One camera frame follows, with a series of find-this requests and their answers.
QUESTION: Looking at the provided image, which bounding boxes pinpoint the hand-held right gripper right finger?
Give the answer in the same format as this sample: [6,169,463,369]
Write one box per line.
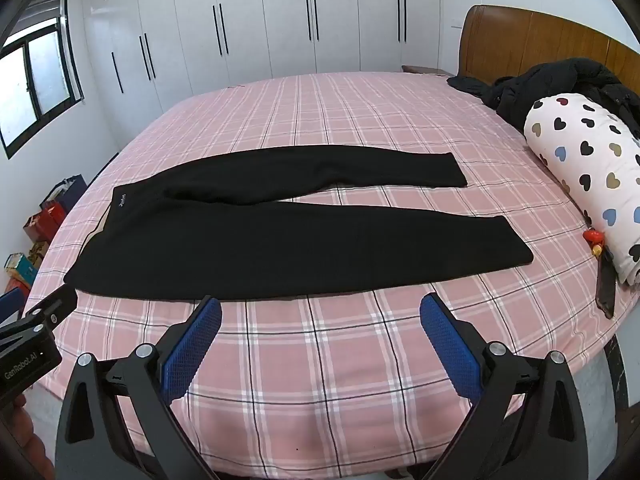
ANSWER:
[419,292,588,480]

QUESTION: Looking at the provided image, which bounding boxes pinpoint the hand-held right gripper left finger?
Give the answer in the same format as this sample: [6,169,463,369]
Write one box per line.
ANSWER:
[56,296,223,480]

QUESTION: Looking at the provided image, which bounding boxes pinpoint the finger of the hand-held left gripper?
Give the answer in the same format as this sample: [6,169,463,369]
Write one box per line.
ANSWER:
[22,285,79,330]

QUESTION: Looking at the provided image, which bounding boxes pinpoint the black pants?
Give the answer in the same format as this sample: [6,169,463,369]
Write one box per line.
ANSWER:
[63,146,532,302]

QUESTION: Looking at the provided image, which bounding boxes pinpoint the person's left hand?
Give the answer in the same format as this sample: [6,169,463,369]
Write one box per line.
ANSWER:
[0,394,55,480]

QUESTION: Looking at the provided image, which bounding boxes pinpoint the blue flat box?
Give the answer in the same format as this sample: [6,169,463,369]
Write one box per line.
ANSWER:
[0,287,26,323]

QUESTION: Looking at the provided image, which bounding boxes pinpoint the teal box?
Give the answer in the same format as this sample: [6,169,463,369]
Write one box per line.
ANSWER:
[4,252,38,286]

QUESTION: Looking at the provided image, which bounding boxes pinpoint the red paper bag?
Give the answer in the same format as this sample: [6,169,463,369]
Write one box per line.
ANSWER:
[40,200,68,227]

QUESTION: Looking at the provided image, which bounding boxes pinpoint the dark blue paper bag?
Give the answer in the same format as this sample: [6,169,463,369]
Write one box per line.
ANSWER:
[52,175,87,211]

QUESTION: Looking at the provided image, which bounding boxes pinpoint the small red toy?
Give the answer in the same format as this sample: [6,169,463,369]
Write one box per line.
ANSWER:
[582,229,605,256]

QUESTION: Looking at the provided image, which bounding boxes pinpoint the polka dot pillow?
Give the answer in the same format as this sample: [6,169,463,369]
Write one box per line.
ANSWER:
[523,92,640,286]

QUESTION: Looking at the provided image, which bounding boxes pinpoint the black framed window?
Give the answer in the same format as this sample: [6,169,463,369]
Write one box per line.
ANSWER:
[0,0,84,161]

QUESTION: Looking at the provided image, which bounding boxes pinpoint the pink plaid bed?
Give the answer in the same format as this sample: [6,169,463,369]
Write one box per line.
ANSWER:
[20,71,640,476]

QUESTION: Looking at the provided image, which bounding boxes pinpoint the black jacket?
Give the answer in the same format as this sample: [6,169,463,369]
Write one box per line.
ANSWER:
[446,58,640,136]

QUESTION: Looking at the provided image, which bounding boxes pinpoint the wooden headboard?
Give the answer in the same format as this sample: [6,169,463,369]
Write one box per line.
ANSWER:
[457,5,640,93]

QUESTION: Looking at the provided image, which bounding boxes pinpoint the white wardrobe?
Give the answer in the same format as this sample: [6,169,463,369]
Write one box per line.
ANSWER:
[82,0,481,116]

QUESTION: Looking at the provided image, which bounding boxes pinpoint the black strap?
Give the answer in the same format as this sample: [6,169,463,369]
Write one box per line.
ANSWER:
[595,250,617,320]

